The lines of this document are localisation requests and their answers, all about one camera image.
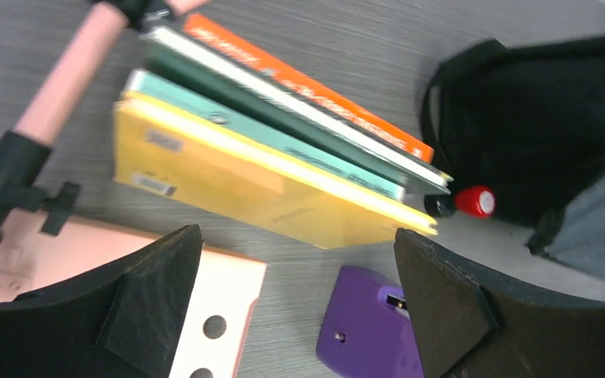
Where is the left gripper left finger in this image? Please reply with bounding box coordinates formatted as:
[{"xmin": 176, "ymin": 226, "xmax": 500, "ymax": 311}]
[{"xmin": 0, "ymin": 225, "xmax": 202, "ymax": 377}]

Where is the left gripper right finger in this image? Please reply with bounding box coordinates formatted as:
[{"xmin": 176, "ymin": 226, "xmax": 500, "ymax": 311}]
[{"xmin": 394, "ymin": 228, "xmax": 605, "ymax": 377}]

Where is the yellow book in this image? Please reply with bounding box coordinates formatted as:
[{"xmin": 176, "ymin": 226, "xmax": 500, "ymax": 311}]
[{"xmin": 113, "ymin": 94, "xmax": 436, "ymax": 249}]

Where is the black backpack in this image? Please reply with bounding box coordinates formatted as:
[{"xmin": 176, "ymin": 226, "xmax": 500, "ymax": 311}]
[{"xmin": 420, "ymin": 36, "xmax": 605, "ymax": 280}]

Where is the purple stapler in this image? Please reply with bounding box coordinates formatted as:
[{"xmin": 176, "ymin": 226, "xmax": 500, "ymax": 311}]
[{"xmin": 316, "ymin": 265, "xmax": 424, "ymax": 378}]

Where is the red cap black bottle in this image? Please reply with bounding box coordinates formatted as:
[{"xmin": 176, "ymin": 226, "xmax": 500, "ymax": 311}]
[{"xmin": 424, "ymin": 185, "xmax": 496, "ymax": 218}]

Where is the pink perforated stand board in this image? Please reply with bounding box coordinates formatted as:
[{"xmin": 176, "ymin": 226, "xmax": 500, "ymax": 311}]
[{"xmin": 0, "ymin": 210, "xmax": 266, "ymax": 377}]

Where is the pink tripod stand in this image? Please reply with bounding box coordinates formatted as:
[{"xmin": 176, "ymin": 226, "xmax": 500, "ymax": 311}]
[{"xmin": 0, "ymin": 0, "xmax": 202, "ymax": 235}]

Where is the teal book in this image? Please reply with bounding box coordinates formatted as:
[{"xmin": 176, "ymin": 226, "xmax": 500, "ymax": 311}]
[{"xmin": 121, "ymin": 69, "xmax": 405, "ymax": 202}]

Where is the dark green book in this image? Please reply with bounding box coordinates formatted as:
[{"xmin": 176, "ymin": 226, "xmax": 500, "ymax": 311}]
[{"xmin": 140, "ymin": 26, "xmax": 451, "ymax": 195}]

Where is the orange book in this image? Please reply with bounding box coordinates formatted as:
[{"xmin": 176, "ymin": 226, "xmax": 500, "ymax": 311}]
[{"xmin": 182, "ymin": 13, "xmax": 434, "ymax": 163}]

